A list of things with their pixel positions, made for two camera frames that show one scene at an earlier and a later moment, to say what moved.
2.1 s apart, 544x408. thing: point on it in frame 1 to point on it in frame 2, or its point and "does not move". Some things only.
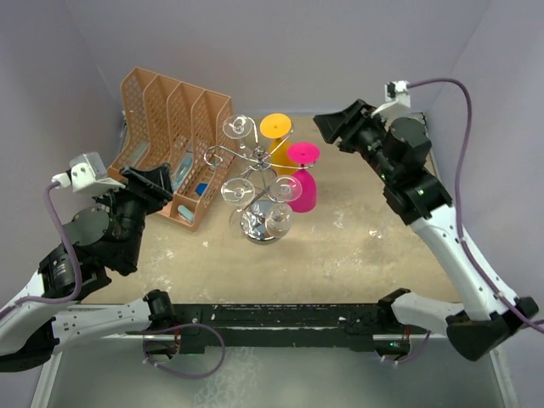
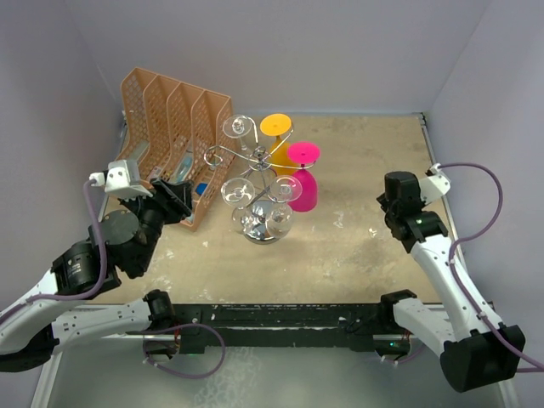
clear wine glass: [282, 190] does not move
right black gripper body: [367, 135] to [385, 204]
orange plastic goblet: [278, 126] does not move
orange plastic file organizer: [186, 132] does not move
